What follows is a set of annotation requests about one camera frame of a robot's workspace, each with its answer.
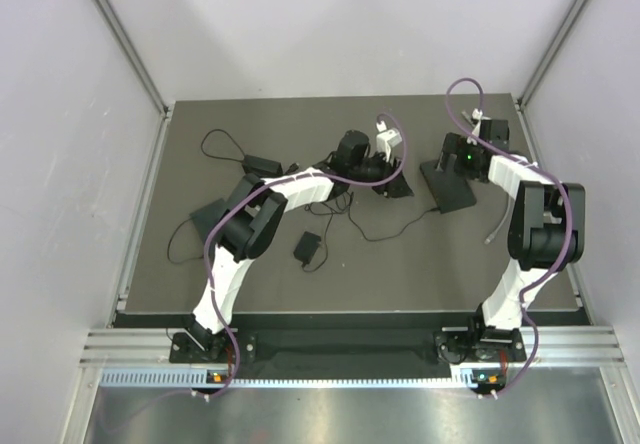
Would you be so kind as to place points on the dark grey network switch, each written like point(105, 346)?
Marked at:
point(451, 192)

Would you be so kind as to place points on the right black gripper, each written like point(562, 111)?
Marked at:
point(457, 145)

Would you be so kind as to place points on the black power brick adapter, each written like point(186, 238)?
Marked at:
point(261, 167)

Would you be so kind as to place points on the small black wall adapter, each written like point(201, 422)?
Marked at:
point(306, 247)

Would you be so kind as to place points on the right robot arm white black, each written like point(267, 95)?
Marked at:
point(546, 233)

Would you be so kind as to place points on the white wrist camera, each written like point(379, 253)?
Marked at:
point(475, 121)
point(387, 139)

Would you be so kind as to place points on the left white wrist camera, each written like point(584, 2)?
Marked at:
point(387, 139)

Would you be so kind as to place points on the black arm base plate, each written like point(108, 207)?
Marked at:
point(330, 347)

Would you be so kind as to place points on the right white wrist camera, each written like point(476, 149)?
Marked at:
point(475, 121)

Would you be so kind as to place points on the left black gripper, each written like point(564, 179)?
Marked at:
point(397, 187)

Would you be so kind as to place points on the flat black box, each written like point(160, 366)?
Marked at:
point(207, 217)

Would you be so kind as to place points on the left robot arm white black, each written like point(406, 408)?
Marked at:
point(243, 226)

